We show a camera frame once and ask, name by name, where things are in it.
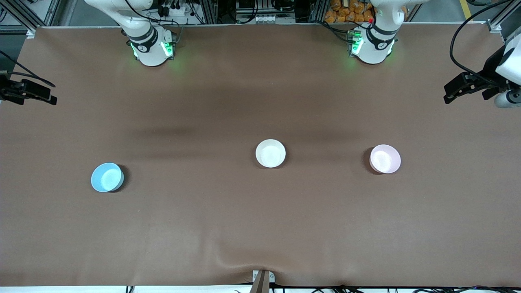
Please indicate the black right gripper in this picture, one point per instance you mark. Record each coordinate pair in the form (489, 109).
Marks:
(9, 90)

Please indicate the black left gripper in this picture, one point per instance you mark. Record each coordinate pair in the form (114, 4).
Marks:
(489, 70)

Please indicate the light blue plastic bowl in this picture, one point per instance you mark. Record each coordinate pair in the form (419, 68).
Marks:
(106, 178)

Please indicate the pink plastic bowl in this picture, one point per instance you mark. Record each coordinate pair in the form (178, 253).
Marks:
(384, 159)

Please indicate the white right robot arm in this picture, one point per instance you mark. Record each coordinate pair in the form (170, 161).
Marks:
(150, 53)

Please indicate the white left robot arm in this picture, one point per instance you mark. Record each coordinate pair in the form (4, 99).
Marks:
(372, 51)

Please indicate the white plastic bowl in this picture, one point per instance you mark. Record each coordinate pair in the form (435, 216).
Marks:
(270, 154)

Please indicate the orange snack bag pile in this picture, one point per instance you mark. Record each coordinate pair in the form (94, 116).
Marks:
(346, 14)

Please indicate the white power strip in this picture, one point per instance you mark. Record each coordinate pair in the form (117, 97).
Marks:
(179, 11)

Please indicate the grey electronics box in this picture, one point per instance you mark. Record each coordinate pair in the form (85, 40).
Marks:
(258, 16)

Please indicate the brown table cover mat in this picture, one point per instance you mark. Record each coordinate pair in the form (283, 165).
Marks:
(260, 224)

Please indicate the aluminium frame strut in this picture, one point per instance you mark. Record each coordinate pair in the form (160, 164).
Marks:
(25, 18)
(495, 26)

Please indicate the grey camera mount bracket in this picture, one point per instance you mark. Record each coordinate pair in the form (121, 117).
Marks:
(260, 285)

